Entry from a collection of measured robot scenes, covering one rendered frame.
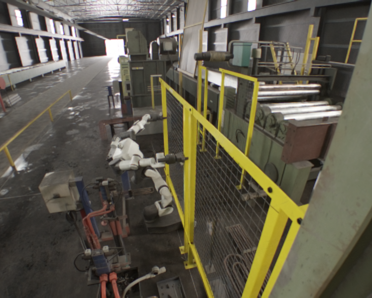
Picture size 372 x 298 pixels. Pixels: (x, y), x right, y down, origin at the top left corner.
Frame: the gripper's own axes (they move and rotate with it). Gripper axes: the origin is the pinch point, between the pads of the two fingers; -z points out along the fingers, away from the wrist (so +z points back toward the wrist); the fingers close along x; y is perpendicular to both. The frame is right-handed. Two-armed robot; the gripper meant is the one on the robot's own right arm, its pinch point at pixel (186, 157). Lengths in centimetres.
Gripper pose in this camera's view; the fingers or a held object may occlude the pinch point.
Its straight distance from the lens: 182.1
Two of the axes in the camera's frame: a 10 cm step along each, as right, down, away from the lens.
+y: 0.0, -8.9, -4.6
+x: 2.6, 4.4, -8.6
